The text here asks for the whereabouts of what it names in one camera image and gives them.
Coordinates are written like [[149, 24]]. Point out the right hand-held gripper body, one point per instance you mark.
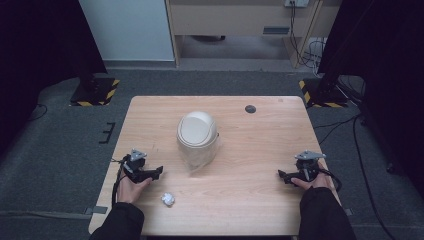
[[308, 165]]

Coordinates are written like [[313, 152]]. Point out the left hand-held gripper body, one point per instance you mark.
[[136, 164]]

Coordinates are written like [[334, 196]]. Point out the person's right hand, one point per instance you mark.
[[318, 181]]

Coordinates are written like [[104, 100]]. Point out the person's left hand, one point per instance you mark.
[[130, 190]]

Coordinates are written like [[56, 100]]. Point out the crumpled white paper ball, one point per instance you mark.
[[168, 199]]

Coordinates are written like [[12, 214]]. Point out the white swing-lid trash bin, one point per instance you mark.
[[197, 136]]

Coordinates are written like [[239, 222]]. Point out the grey floor tape strip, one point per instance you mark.
[[96, 210]]

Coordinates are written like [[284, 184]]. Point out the black stand base striped tape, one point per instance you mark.
[[95, 93], [321, 95]]

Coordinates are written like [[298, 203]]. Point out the dark round table grommet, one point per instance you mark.
[[250, 109]]

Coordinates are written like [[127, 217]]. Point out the black curtain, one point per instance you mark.
[[36, 50], [383, 66]]

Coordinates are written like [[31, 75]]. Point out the beige wooden desk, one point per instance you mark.
[[233, 20]]

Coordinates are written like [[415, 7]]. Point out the white wall panel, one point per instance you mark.
[[126, 30]]

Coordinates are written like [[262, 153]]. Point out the grey wall power socket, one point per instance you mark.
[[296, 2]]

